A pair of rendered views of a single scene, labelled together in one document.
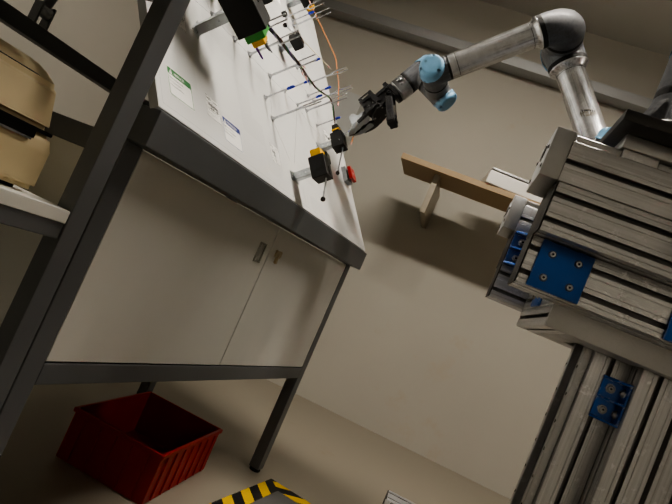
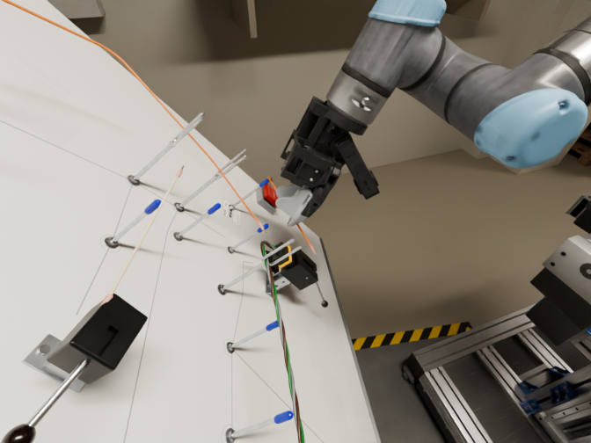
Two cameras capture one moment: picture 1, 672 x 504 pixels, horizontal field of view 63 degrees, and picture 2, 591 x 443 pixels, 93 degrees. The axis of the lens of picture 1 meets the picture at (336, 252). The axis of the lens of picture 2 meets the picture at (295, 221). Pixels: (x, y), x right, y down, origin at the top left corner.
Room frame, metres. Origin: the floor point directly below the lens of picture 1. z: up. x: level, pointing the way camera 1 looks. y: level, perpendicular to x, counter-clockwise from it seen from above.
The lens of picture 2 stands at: (1.48, 0.29, 1.55)
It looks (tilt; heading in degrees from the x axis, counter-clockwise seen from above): 44 degrees down; 329
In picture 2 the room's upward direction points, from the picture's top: straight up
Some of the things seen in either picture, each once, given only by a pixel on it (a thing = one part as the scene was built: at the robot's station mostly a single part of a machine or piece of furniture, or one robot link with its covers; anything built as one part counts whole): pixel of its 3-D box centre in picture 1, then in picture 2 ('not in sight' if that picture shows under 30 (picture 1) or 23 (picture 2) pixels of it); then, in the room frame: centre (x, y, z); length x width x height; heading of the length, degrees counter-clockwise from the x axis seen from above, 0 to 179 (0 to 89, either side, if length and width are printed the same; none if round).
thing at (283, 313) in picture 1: (291, 306); not in sight; (1.70, 0.06, 0.60); 0.55 x 0.03 x 0.39; 157
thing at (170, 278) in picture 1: (186, 278); not in sight; (1.19, 0.28, 0.60); 0.55 x 0.02 x 0.39; 157
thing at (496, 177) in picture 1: (511, 192); not in sight; (2.89, -0.74, 1.55); 0.37 x 0.35 x 0.09; 78
